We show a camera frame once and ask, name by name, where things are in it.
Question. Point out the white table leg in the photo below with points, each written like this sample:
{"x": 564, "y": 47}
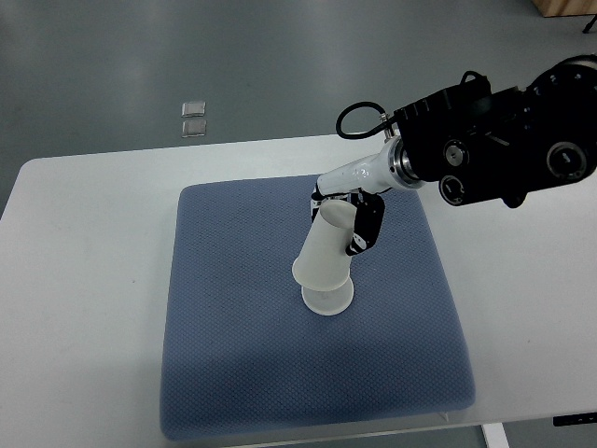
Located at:
{"x": 494, "y": 435}

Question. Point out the upper metal floor plate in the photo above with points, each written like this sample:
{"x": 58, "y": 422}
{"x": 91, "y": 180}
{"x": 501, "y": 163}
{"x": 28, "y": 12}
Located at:
{"x": 193, "y": 109}

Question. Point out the black tripod leg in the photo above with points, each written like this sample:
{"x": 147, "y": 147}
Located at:
{"x": 589, "y": 25}

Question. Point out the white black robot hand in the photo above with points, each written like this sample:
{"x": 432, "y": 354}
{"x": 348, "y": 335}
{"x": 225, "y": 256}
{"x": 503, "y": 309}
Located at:
{"x": 372, "y": 174}

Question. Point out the blue mesh cushion mat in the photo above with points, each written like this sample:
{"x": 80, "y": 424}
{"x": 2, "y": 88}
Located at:
{"x": 243, "y": 354}

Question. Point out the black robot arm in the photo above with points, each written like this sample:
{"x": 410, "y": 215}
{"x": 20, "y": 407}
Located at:
{"x": 476, "y": 144}

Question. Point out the white paper cup carried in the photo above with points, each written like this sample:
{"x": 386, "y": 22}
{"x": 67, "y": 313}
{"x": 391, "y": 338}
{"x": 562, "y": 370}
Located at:
{"x": 322, "y": 264}

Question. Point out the lower metal floor plate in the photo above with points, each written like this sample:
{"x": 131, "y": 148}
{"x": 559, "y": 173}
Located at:
{"x": 194, "y": 128}

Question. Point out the black table control panel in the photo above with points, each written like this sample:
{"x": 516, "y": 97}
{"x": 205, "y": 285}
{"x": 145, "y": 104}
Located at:
{"x": 574, "y": 419}

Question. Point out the white paper cup on mat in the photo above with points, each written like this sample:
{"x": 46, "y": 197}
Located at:
{"x": 329, "y": 303}

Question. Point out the metal floor plate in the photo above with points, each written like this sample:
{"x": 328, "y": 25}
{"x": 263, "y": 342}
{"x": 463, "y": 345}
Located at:
{"x": 194, "y": 128}
{"x": 193, "y": 109}

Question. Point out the wooden box corner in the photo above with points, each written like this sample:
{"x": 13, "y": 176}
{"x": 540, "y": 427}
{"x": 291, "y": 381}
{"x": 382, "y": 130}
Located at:
{"x": 565, "y": 8}

